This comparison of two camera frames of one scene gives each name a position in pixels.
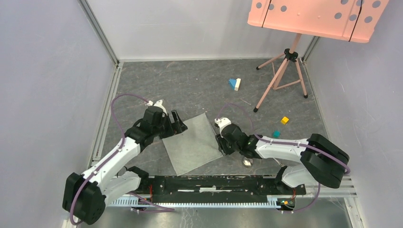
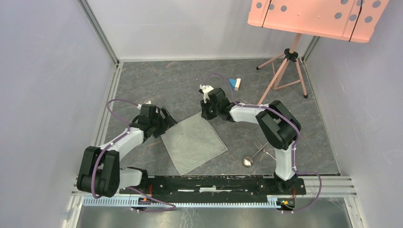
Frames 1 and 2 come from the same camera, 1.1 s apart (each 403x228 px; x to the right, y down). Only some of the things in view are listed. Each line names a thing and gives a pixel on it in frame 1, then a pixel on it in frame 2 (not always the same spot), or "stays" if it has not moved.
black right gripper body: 230,148 to 211,111
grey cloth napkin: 197,145 stays
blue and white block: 235,83 stays
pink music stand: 351,20 stays
